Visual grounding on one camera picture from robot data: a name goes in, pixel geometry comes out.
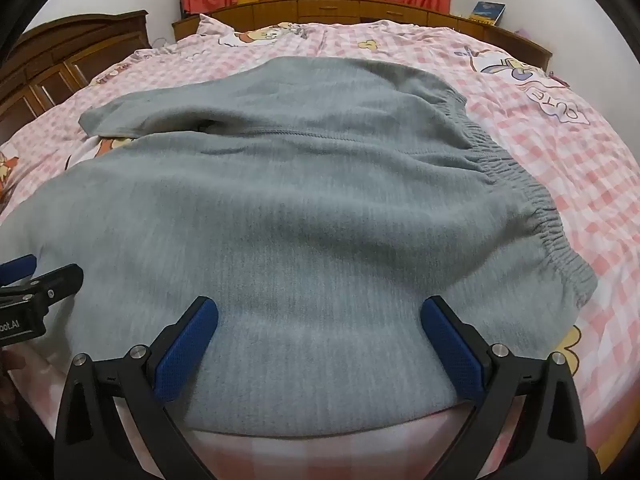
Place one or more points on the blue book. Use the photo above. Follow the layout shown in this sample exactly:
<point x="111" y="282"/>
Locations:
<point x="487" y="13"/>

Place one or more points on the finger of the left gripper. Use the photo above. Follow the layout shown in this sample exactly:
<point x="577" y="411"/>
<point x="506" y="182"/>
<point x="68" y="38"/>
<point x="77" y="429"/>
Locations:
<point x="55" y="282"/>
<point x="17" y="269"/>

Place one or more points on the pink checkered bed sheet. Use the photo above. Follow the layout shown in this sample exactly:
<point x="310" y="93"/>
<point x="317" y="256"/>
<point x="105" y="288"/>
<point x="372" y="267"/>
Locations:
<point x="551" y="131"/>

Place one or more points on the dark wooden headboard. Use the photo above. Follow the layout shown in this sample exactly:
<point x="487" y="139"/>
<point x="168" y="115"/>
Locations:
<point x="51" y="62"/>

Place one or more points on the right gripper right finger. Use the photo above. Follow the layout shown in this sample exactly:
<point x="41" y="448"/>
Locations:
<point x="549" y="439"/>

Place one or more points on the wooden window cabinet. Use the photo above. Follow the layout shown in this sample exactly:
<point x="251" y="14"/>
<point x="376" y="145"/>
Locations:
<point x="245" y="17"/>

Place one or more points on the grey sweat pants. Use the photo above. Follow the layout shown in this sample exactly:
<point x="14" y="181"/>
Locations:
<point x="318" y="202"/>

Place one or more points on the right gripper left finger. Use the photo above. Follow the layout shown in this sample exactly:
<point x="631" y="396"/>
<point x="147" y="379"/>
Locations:
<point x="90" y="439"/>

